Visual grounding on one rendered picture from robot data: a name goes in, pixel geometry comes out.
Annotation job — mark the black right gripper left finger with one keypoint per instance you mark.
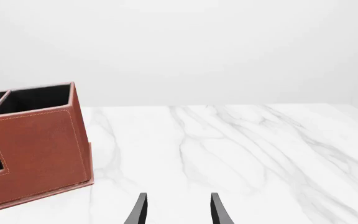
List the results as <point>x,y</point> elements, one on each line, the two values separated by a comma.
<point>138,213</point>

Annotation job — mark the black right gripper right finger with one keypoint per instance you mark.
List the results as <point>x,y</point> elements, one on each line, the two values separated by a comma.
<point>218,213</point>

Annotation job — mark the red-brown desk caddy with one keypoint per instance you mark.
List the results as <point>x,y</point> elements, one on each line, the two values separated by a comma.
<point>42,149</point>

